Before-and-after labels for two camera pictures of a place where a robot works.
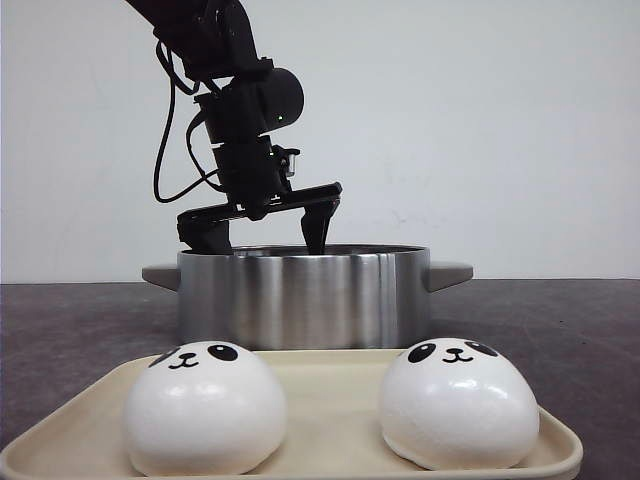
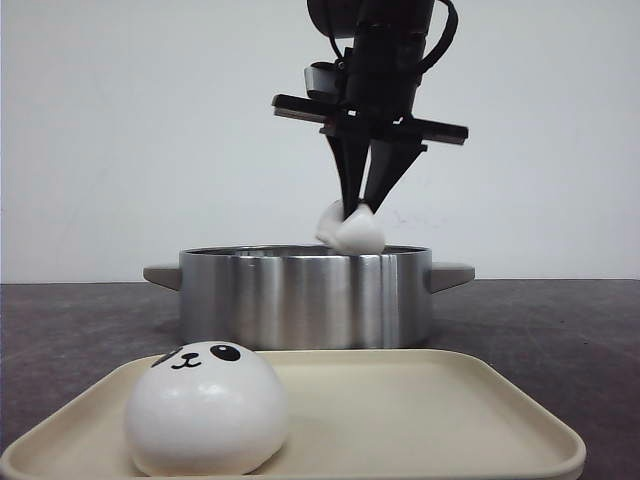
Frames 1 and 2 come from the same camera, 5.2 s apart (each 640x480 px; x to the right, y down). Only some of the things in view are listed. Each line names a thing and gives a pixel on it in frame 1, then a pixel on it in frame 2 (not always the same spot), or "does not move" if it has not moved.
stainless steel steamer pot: [273, 297] does not move
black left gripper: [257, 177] → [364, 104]
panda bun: [458, 404] → [361, 232]
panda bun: [205, 408] does not move
